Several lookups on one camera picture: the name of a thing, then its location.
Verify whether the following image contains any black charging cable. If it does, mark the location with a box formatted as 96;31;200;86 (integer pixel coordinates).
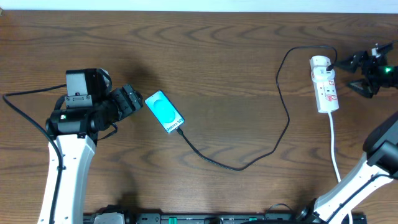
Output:
176;45;338;172

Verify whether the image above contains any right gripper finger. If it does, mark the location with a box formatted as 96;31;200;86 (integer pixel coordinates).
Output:
347;79;374;98
334;51;369;73

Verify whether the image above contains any smartphone with teal screen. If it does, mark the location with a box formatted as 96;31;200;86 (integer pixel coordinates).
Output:
145;90;185;133

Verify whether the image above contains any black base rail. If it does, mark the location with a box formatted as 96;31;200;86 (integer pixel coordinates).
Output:
83;205;368;224

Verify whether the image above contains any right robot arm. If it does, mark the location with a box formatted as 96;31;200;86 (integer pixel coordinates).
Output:
296;55;397;223

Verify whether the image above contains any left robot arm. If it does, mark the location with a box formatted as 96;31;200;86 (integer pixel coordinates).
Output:
38;68;143;223

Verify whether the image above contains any white power strip cord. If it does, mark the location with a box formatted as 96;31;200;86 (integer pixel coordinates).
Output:
327;112;354;224

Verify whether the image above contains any white power strip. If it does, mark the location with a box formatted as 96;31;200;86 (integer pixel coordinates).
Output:
311;67;339;113

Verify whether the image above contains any white charger plug adapter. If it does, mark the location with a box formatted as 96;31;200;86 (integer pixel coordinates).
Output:
310;55;335;82

